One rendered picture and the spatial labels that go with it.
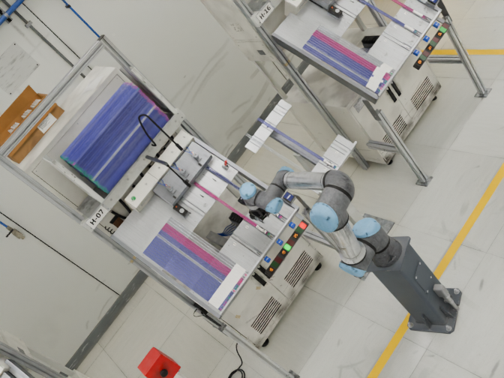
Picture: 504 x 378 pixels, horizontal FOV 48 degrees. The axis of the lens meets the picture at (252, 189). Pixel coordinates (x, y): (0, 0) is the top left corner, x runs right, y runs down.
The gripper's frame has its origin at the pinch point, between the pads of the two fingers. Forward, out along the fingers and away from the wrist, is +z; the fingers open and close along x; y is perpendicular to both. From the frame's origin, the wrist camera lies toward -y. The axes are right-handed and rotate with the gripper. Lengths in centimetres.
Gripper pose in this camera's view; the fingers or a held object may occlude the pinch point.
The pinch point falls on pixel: (259, 217)
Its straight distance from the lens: 280.3
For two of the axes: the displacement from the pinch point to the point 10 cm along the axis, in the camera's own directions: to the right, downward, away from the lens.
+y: 7.7, 4.7, -4.3
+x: 5.9, -7.7, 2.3
